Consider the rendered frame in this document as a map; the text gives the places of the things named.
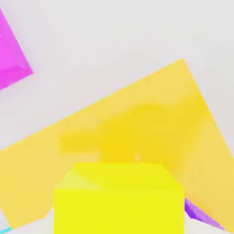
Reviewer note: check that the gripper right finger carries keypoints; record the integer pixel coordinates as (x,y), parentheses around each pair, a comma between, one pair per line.
(197,228)

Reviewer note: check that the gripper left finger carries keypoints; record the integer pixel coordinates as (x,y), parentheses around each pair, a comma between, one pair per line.
(40,227)

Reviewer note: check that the small yellow cube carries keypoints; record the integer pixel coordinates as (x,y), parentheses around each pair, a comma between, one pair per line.
(118,204)

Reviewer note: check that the small purple cube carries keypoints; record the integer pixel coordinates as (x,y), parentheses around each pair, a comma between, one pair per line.
(198,213)

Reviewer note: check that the small cyan cube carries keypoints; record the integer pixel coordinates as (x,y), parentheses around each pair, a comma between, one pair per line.
(4,230)

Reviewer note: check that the large orange box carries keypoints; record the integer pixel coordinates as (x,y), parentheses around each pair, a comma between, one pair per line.
(146,117)

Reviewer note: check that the large magenta box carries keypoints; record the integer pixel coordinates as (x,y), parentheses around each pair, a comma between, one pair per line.
(10,60)

